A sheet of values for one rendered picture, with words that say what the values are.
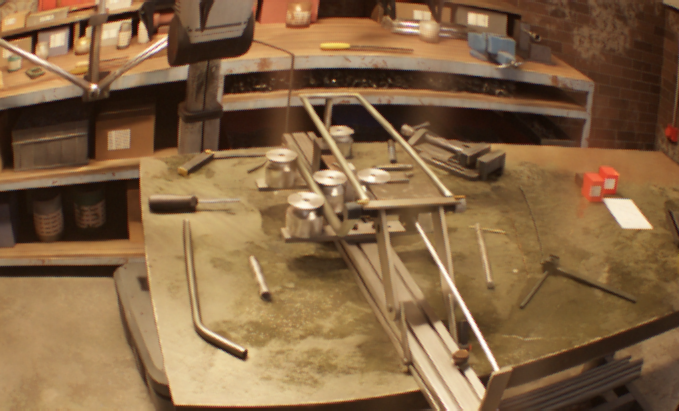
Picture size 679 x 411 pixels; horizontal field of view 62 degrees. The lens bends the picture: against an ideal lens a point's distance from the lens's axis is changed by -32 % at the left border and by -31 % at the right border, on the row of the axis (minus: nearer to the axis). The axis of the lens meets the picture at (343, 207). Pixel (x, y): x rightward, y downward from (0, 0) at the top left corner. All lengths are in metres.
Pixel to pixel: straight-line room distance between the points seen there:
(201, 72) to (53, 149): 0.98
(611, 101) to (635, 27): 0.61
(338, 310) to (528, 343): 0.28
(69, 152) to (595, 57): 2.96
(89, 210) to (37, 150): 0.41
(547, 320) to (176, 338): 0.53
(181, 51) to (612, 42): 2.98
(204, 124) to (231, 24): 0.28
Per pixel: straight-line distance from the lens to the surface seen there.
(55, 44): 3.05
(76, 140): 2.58
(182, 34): 1.73
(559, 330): 1.06
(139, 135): 2.57
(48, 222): 2.78
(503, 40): 2.71
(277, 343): 0.97
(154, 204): 1.27
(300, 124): 3.11
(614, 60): 4.22
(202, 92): 1.82
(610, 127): 4.33
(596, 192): 1.53
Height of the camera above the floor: 1.45
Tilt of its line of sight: 26 degrees down
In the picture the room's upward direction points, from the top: 5 degrees clockwise
